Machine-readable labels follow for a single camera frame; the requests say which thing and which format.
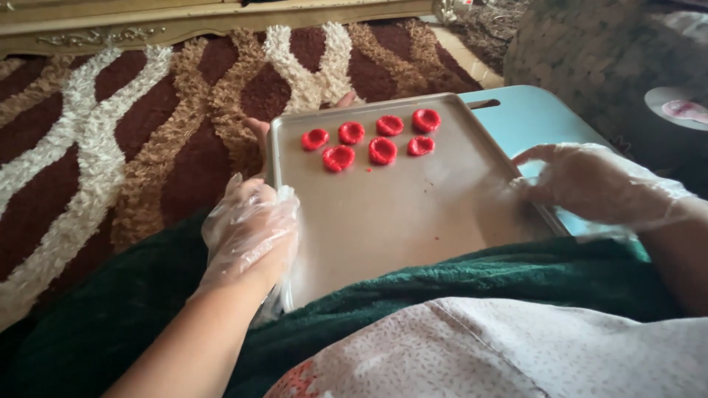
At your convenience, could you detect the white patterned garment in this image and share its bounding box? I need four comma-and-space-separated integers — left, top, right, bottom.
263, 297, 708, 398

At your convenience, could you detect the dark brown floor mat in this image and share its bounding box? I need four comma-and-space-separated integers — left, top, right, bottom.
445, 0, 533, 76

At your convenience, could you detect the pink dough piece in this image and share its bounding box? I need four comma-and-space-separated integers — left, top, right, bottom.
662, 99, 708, 125

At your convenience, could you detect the dark green fleece blanket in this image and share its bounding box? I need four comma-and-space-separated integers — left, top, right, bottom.
0, 210, 687, 398

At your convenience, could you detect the person's left hand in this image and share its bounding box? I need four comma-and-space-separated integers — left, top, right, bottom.
201, 172, 301, 293

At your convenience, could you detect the silver ornate furniture leg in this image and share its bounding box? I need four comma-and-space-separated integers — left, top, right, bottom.
431, 0, 461, 24

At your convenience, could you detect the grey round plate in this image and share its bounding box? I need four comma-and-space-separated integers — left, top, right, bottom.
644, 85, 708, 132

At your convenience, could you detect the golden carved wooden furniture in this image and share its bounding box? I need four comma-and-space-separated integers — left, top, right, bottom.
0, 0, 435, 59

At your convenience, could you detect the grey patterned cushion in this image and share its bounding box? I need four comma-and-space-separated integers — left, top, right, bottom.
503, 0, 708, 186

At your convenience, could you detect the brown patterned shaggy rug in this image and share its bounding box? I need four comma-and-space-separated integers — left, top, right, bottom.
0, 20, 485, 332

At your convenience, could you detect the light blue plastic table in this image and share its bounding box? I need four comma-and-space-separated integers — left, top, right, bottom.
458, 84, 651, 262

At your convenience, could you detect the group of red dough cookies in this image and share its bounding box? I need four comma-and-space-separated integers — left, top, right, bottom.
300, 108, 442, 173

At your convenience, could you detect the person's right hand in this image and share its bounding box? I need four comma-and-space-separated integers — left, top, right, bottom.
509, 143, 698, 232

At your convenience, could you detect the metal baking tray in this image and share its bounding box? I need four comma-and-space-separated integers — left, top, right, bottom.
265, 92, 570, 314

